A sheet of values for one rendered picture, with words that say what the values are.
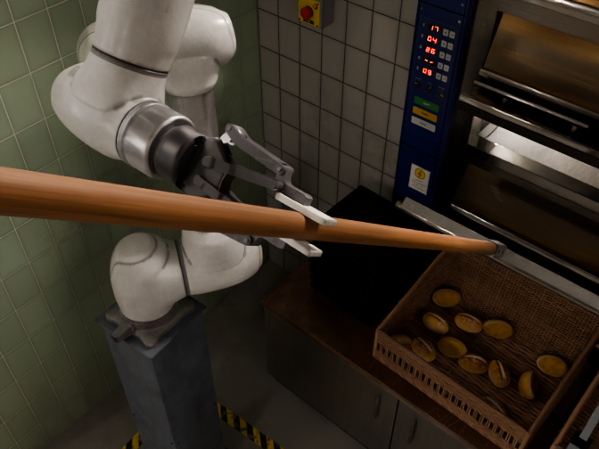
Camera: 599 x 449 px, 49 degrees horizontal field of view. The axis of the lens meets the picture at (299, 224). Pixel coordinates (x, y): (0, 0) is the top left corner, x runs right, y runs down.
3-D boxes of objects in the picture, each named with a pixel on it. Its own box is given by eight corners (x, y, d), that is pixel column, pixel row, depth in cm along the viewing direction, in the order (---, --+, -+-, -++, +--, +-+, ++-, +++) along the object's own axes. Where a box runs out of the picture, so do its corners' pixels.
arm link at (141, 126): (154, 169, 91) (184, 188, 88) (105, 160, 83) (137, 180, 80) (180, 108, 89) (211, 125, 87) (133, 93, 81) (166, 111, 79)
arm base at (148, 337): (93, 327, 182) (88, 314, 178) (151, 278, 195) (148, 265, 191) (139, 361, 174) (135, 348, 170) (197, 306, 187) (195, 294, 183)
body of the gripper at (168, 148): (205, 126, 86) (258, 154, 82) (180, 184, 88) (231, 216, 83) (168, 114, 80) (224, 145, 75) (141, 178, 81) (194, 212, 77)
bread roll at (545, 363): (565, 381, 214) (564, 378, 220) (571, 363, 214) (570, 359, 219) (533, 370, 218) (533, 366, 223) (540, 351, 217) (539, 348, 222)
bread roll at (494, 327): (510, 343, 226) (510, 335, 231) (514, 325, 224) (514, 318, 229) (480, 336, 229) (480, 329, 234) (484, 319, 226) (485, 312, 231)
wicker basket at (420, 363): (448, 276, 251) (461, 224, 231) (590, 362, 223) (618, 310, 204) (368, 356, 225) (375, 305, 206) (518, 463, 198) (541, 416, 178)
